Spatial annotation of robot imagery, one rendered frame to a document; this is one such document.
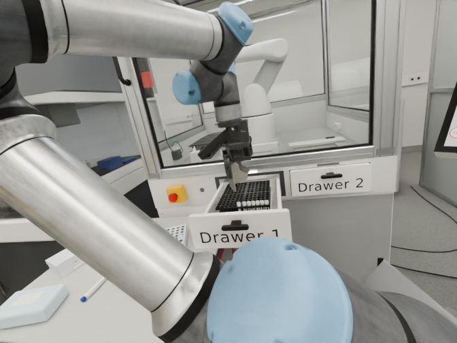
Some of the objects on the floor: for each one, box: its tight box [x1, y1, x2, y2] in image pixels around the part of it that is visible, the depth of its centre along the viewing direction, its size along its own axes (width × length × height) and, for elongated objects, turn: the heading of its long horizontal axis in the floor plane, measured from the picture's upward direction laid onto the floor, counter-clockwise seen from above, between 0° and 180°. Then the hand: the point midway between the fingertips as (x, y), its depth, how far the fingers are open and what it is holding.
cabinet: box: [157, 192, 394, 283], centre depth 150 cm, size 95×103×80 cm
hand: (233, 185), depth 70 cm, fingers open, 3 cm apart
